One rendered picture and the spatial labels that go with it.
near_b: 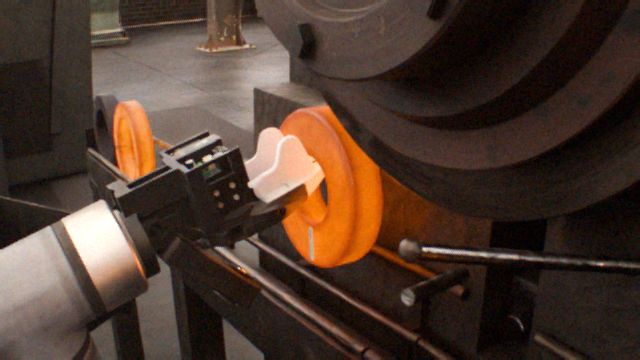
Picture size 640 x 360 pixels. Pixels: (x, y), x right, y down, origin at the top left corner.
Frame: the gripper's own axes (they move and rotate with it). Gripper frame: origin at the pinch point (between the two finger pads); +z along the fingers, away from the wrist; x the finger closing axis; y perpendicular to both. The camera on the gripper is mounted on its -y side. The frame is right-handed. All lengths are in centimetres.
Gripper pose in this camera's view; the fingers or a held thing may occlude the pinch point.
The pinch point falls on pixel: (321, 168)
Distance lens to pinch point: 65.9
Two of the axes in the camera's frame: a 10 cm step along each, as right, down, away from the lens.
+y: -2.4, -8.6, -4.4
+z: 8.2, -4.2, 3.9
